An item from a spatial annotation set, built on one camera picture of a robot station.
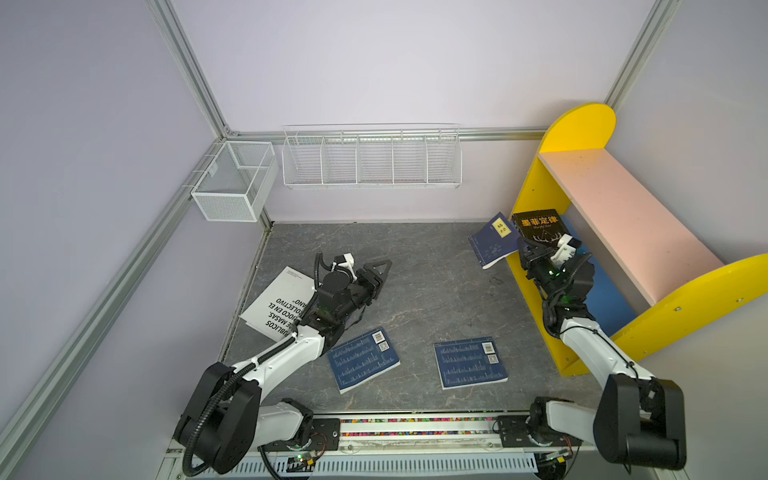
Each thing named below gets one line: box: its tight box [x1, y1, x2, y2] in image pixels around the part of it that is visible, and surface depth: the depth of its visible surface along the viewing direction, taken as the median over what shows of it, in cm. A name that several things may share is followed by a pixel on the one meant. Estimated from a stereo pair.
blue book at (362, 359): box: [327, 326, 401, 394], surface depth 86 cm
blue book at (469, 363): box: [433, 337, 509, 391], surface depth 86 cm
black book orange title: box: [512, 209, 569, 245], surface depth 98 cm
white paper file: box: [239, 266, 316, 341], surface depth 95 cm
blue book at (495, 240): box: [468, 212, 519, 269], surface depth 86 cm
